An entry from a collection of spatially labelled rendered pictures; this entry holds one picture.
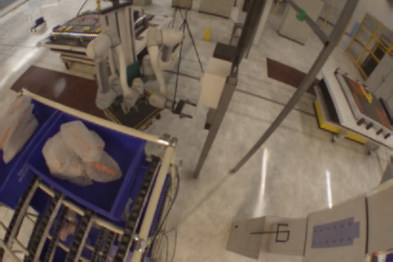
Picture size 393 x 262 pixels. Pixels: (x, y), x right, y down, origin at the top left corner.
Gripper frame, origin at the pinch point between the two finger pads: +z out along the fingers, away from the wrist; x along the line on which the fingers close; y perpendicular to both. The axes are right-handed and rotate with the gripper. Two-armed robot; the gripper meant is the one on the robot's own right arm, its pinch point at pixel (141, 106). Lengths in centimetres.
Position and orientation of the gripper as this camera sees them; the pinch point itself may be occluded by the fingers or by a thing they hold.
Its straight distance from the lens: 188.6
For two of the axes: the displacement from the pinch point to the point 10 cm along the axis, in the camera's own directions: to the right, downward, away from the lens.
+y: -7.9, -5.4, 2.9
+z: -1.2, 6.1, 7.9
